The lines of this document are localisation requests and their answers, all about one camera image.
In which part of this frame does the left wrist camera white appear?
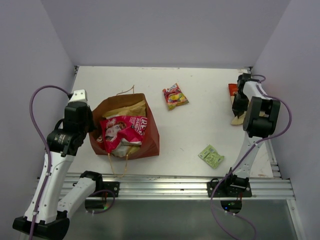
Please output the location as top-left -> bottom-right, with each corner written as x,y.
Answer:
68,89 -> 88,103

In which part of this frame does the brown kraft chips bag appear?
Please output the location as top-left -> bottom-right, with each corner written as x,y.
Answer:
102,100 -> 147,119

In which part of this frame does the red paper bag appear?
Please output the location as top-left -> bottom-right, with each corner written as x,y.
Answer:
89,92 -> 160,164

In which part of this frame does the orange beige chips bag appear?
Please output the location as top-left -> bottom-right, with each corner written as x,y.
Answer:
228,81 -> 266,126

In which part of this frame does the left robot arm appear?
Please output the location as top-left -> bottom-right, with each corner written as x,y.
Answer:
12,101 -> 104,240

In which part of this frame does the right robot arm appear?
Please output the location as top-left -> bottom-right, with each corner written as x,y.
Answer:
221,73 -> 281,197

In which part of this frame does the orange yellow candy packet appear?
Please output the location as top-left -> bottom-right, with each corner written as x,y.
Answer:
162,83 -> 189,111

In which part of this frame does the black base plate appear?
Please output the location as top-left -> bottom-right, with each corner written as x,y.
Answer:
85,181 -> 120,200
206,175 -> 253,198

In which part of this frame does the green small sachet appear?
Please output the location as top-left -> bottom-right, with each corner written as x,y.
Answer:
198,144 -> 225,169

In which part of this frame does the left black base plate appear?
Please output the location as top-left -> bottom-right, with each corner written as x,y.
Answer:
85,181 -> 120,200

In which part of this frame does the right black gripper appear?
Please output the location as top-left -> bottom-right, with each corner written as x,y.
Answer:
232,91 -> 249,117

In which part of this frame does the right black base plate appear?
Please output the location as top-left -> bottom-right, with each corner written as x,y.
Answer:
206,175 -> 253,198

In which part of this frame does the red white chips bag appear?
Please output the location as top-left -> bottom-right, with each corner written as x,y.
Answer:
95,136 -> 141,158

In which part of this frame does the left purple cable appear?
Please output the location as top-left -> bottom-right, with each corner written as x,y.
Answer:
28,85 -> 72,240

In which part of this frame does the aluminium mounting rail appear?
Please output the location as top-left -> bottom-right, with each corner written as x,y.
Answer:
37,173 -> 298,201

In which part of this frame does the pink REAL chips bag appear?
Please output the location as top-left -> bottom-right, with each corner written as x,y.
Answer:
100,115 -> 148,154

